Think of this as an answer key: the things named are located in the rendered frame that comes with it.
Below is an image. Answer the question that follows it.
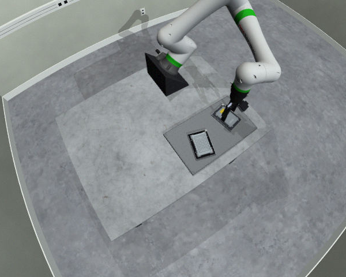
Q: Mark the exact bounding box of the black rectangular frame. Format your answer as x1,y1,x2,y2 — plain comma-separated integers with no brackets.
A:
187,130,216,160

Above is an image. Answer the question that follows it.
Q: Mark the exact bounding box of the dark grey rectangular frame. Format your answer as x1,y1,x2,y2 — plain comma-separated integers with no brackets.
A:
211,104,242,132

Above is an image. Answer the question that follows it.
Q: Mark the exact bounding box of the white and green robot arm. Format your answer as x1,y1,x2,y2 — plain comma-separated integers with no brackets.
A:
156,0,281,99

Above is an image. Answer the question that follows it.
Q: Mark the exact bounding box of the clear plastic lid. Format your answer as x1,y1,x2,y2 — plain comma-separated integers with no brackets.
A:
215,107,238,127

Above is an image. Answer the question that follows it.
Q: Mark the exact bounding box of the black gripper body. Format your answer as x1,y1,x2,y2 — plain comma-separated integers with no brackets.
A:
230,93,243,106

